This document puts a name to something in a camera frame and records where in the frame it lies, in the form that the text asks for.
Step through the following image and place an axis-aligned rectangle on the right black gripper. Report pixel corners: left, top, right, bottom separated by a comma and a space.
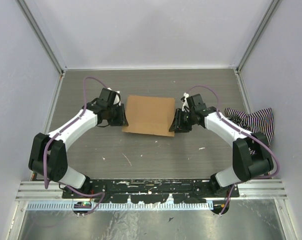
169, 108, 195, 134

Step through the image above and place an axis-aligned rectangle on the brown cardboard box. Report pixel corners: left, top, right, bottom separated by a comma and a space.
122, 95, 175, 137

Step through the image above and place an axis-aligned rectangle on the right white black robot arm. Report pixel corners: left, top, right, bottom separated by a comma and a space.
169, 93, 274, 197

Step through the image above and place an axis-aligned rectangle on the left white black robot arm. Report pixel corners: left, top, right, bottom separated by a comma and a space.
28, 88, 128, 199

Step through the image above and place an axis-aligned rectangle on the striped purple cloth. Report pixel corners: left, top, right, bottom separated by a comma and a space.
225, 107, 275, 147

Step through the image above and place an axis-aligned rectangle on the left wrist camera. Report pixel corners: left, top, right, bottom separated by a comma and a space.
113, 91, 121, 106

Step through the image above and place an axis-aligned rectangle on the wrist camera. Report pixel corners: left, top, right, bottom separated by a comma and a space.
181, 92, 189, 112
113, 91, 121, 106

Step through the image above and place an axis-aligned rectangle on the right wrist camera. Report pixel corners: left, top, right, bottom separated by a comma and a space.
181, 92, 189, 112

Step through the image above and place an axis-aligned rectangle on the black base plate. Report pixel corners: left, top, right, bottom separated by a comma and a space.
61, 177, 240, 205

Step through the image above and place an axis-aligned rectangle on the left aluminium corner post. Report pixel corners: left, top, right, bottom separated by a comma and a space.
16, 0, 65, 76

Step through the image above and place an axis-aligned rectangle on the aluminium corner post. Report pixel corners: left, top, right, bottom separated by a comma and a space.
235, 0, 282, 74
16, 0, 65, 76

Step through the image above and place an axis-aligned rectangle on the white slotted cable duct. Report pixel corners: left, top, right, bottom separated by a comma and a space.
26, 200, 213, 212

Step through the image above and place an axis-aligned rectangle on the aluminium front rail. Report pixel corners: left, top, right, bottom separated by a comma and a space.
16, 179, 287, 201

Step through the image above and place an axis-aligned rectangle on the right aluminium corner post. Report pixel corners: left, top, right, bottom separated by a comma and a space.
235, 0, 282, 74

